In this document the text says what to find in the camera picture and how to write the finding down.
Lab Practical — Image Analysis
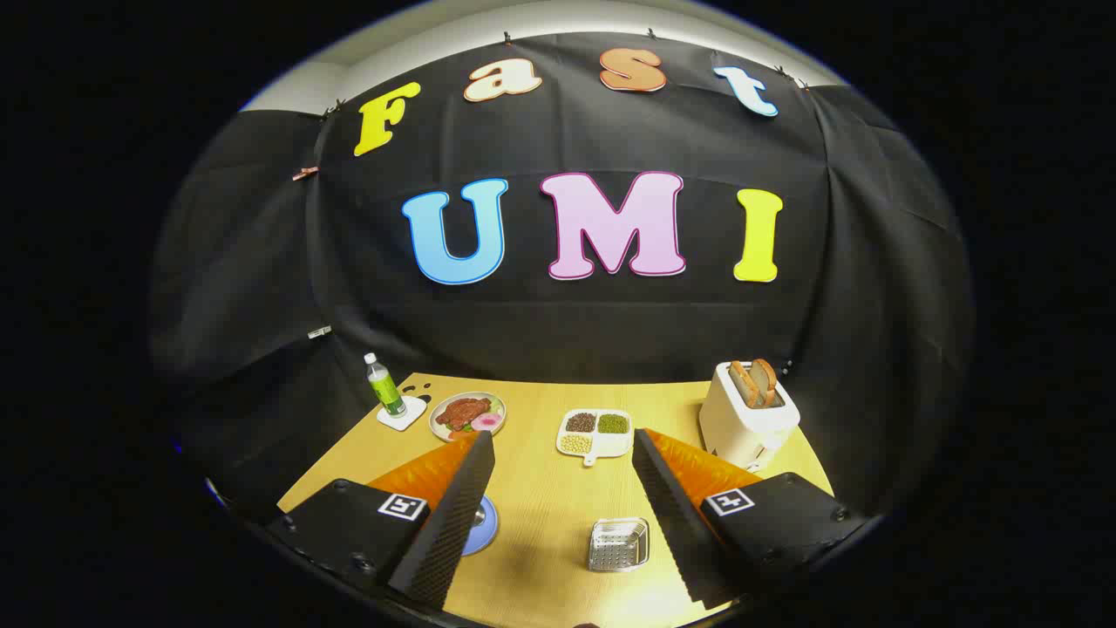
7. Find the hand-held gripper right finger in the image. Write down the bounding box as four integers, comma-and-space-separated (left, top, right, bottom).
632, 427, 873, 611

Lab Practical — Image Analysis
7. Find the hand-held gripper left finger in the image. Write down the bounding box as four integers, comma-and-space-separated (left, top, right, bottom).
266, 430, 496, 611

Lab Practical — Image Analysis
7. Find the blue round plate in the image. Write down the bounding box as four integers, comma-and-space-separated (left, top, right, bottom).
460, 495, 500, 557

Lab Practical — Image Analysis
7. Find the white divided dish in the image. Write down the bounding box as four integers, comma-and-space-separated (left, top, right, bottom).
556, 408, 635, 468

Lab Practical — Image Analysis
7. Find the white toaster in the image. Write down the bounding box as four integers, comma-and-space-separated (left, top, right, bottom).
698, 361, 801, 474

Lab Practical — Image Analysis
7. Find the brown grilled meat piece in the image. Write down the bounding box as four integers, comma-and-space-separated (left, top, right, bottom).
436, 398, 493, 432

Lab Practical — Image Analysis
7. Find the white square coaster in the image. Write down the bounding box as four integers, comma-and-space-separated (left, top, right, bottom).
377, 395, 428, 432

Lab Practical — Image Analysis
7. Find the beige oval food plate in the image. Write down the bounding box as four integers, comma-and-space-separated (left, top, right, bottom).
429, 392, 507, 443

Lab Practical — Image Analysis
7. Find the green label plastic bottle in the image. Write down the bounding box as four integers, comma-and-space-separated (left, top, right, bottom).
364, 352, 407, 419

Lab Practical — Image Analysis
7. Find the metal wire cutlery rack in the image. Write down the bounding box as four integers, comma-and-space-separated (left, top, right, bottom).
588, 517, 651, 573

